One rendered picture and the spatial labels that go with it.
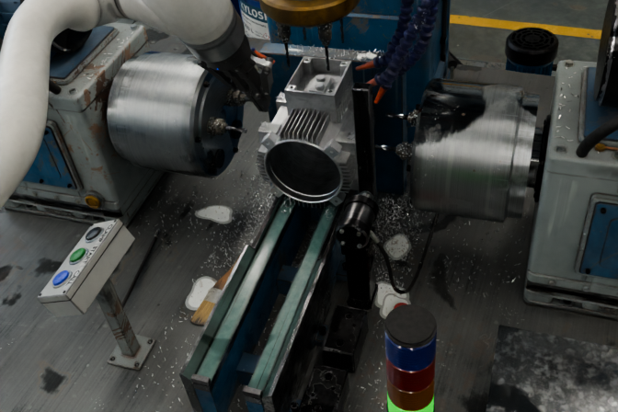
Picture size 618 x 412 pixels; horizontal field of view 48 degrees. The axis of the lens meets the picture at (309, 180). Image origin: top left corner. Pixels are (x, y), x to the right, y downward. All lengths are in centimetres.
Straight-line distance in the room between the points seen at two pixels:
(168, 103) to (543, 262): 75
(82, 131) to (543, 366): 96
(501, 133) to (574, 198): 16
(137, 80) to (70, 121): 16
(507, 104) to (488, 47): 239
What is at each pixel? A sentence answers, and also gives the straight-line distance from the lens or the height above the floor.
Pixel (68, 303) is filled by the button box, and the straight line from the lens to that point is 117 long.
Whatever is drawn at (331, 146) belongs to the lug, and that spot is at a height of 109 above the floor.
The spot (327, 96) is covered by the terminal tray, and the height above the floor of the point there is 114.
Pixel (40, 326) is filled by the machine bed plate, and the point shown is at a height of 80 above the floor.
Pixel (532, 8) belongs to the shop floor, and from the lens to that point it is 397.
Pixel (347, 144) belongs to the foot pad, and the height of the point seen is 107.
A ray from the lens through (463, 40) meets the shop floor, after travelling 367.
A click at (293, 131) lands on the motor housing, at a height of 111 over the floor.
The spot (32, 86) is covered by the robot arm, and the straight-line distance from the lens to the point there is 82.
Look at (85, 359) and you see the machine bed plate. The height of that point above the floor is 80.
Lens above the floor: 189
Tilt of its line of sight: 42 degrees down
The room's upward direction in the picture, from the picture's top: 7 degrees counter-clockwise
